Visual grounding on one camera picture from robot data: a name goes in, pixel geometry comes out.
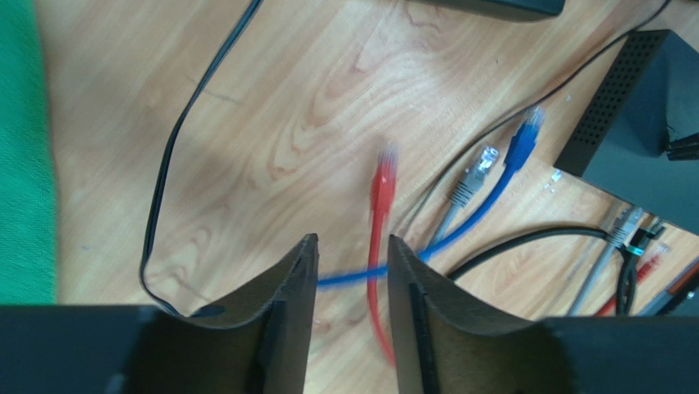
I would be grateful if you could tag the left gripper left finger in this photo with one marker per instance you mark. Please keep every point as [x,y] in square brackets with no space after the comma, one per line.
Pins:
[253,340]

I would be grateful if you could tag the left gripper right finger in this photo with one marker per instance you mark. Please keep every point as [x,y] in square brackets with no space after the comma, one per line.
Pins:
[448,341]

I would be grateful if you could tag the black network switch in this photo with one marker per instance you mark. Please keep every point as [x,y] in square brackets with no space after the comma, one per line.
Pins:
[638,137]

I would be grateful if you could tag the green folded towel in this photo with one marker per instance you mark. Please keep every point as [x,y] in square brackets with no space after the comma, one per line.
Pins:
[28,183]

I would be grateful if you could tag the black power adapter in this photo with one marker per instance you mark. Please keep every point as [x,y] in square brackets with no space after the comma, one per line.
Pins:
[521,11]

